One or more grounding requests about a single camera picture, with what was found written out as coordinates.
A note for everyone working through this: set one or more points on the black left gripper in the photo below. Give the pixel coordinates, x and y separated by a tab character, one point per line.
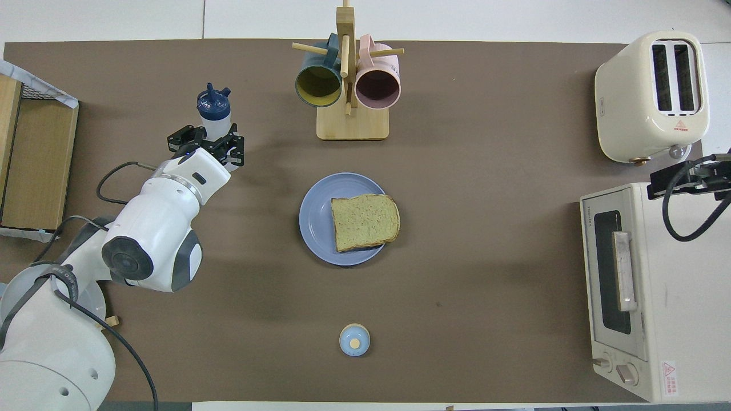
208	151

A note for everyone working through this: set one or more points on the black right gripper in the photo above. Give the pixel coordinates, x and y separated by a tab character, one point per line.
722	177

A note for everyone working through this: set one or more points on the white squeeze bottle blue cap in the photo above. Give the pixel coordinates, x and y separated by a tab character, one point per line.
214	105

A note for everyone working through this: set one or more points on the slice of toast bread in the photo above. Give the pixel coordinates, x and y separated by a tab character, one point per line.
365	220

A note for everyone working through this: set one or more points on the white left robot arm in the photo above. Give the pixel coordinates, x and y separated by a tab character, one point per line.
160	228

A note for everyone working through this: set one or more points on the blue round plate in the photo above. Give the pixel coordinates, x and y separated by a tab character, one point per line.
317	220

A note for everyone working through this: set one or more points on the grey round plate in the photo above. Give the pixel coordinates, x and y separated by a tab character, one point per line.
94	305

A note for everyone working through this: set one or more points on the wooden plate rack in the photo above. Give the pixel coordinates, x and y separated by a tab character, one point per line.
112	322

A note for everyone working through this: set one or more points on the cream two-slot toaster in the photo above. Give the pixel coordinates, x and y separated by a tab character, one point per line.
625	114

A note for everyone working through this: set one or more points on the white toaster oven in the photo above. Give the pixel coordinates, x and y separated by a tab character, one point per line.
679	297

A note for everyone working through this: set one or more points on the dark teal mug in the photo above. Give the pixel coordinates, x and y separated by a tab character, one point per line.
318	85

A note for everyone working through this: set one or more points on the wooden mug tree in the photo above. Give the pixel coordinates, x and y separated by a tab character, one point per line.
352	125

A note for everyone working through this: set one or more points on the wooden two-tier shelf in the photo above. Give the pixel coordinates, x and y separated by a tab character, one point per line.
40	165

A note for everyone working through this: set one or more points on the brown table mat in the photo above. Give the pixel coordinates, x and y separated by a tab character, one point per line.
514	285

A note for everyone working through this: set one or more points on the pink mug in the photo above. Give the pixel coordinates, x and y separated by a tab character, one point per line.
377	88

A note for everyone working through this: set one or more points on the white checked cloth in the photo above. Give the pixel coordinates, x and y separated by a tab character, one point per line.
25	234

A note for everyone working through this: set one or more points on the small blue dome wooden knob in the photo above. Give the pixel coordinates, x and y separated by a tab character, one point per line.
354	340

